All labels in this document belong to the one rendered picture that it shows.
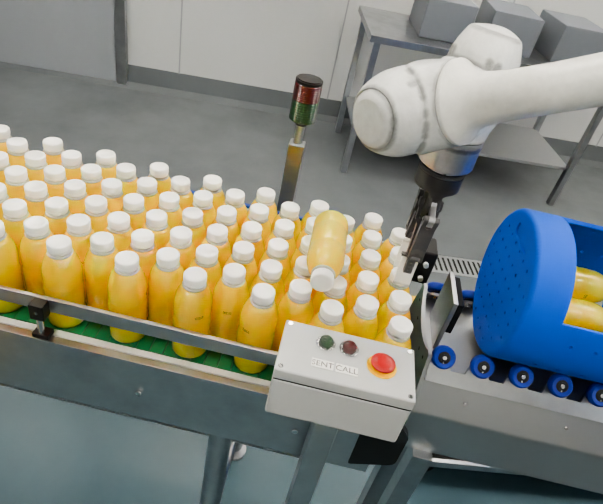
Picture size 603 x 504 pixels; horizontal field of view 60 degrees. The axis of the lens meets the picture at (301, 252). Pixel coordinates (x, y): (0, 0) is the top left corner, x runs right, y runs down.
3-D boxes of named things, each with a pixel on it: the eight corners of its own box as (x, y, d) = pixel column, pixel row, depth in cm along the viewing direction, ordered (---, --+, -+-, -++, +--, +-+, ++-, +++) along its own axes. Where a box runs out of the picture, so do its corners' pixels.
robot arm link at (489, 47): (446, 111, 87) (398, 125, 78) (482, 12, 77) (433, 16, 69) (503, 140, 81) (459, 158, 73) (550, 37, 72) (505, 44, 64)
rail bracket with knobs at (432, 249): (424, 294, 123) (439, 260, 117) (394, 287, 123) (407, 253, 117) (423, 268, 131) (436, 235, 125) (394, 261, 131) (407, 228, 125)
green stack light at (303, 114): (313, 127, 122) (317, 107, 119) (286, 121, 122) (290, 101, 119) (316, 117, 127) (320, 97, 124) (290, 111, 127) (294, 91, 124)
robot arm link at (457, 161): (481, 127, 84) (467, 160, 88) (426, 114, 84) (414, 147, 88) (489, 151, 77) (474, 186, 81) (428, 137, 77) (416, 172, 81)
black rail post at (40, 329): (48, 340, 93) (43, 308, 89) (31, 336, 93) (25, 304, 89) (54, 332, 95) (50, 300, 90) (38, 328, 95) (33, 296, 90)
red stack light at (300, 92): (317, 107, 119) (321, 90, 117) (290, 100, 119) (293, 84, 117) (320, 97, 124) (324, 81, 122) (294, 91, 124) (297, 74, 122)
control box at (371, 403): (395, 443, 78) (417, 401, 72) (264, 412, 78) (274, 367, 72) (395, 390, 86) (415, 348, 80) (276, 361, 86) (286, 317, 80)
